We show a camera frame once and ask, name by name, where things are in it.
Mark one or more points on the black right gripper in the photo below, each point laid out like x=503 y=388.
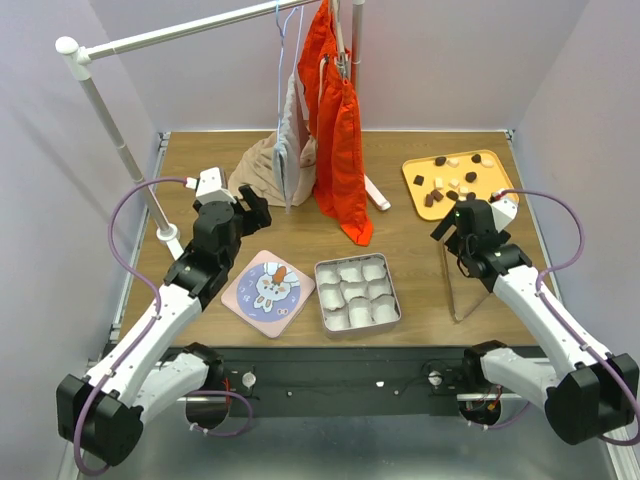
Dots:
x=442 y=229

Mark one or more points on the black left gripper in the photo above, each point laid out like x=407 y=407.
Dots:
x=258 y=216

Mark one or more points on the reddish brown chocolate cube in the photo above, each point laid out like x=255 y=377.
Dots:
x=436 y=195

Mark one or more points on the metal tongs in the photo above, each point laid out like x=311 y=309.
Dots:
x=464 y=295

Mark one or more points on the pink chocolate tin box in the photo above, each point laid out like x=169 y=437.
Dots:
x=357 y=296

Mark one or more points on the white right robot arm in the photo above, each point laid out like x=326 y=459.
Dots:
x=584 y=390

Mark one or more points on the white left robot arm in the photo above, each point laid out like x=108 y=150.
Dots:
x=103 y=413

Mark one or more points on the pale chocolate tray top right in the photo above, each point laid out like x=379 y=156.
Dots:
x=487 y=161

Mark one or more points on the orange tray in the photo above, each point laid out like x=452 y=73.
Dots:
x=489 y=180

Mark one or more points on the beige cloth pile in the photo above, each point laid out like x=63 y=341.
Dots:
x=255 y=170

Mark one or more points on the pink tin lid with bunny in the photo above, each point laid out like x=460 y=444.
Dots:
x=268 y=294

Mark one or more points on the grey hanging towel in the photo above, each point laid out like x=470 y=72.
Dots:
x=286 y=151

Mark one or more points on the orange hanging garment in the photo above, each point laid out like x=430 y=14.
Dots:
x=335 y=124

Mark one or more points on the blue clothes hanger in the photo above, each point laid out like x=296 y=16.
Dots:
x=282 y=29

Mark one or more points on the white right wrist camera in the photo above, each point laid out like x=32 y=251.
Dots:
x=504 y=210

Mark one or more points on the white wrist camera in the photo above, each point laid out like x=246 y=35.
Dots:
x=504 y=210
x=212 y=187

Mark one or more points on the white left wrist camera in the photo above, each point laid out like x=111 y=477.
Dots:
x=212 y=187

